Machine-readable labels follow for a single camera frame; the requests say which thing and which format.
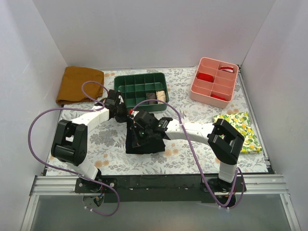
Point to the beige rolled underwear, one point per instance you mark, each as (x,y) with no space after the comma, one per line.
(161,96)

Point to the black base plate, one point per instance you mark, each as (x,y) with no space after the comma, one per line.
(159,188)

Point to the black underwear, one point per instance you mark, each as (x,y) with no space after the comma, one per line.
(150,147)

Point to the red cloth front compartment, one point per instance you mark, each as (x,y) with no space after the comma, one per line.
(218,97)

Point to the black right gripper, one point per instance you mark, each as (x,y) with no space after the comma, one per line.
(138,131)

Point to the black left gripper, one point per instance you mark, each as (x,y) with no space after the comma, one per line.
(121,114)

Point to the green divided organizer box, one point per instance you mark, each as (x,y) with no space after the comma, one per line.
(137,88)

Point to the aluminium frame rail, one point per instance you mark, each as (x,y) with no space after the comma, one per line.
(254,183)

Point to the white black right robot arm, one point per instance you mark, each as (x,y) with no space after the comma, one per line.
(224,140)

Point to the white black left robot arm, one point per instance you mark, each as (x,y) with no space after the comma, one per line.
(71,138)

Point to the brown folded cloth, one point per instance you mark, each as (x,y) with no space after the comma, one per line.
(79,80)

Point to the pink divided organizer box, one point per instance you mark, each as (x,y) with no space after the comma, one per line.
(223,85)

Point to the grey rolled underwear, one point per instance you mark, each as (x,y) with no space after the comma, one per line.
(151,97)

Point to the lemon print folded cloth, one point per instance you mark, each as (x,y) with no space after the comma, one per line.
(241,122)

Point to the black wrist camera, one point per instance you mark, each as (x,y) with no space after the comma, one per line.
(114,98)
(144,118)

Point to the floral patterned table mat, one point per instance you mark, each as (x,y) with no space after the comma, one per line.
(106,143)

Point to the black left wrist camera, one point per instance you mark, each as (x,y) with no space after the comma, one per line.
(114,98)

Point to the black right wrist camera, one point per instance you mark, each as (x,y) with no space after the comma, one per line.
(144,118)

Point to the red white rolled cloth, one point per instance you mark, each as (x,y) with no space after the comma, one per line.
(225,68)

